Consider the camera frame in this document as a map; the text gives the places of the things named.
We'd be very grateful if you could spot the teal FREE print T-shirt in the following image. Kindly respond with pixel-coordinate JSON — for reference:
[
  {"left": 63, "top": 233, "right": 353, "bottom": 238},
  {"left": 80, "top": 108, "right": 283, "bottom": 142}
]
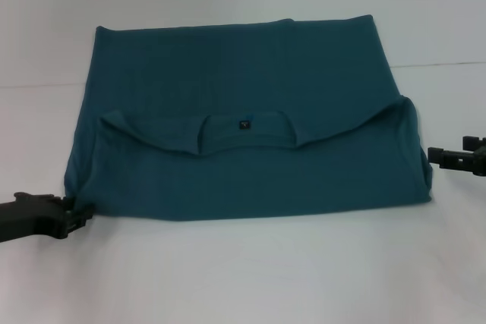
[{"left": 63, "top": 14, "right": 434, "bottom": 225}]

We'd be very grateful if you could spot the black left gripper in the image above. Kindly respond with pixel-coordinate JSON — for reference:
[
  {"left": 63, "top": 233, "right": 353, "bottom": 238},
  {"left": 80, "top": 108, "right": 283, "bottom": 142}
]
[{"left": 0, "top": 191, "right": 96, "bottom": 245}]

